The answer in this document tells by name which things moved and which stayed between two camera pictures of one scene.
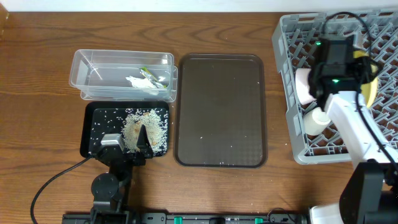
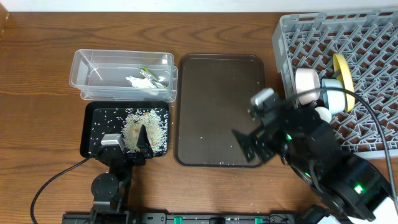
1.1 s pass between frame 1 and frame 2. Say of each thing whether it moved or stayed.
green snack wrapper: stayed
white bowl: stayed
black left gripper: stayed
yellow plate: moved
